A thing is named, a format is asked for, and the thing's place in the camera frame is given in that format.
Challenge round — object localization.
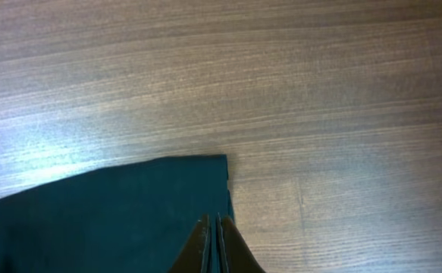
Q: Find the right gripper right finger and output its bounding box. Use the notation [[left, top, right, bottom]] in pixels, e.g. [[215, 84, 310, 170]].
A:
[[216, 216, 265, 273]]

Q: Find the black t-shirt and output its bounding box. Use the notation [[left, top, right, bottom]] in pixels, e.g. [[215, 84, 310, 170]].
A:
[[0, 155, 230, 273]]

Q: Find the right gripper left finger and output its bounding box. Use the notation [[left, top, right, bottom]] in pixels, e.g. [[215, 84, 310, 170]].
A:
[[168, 215, 210, 273]]

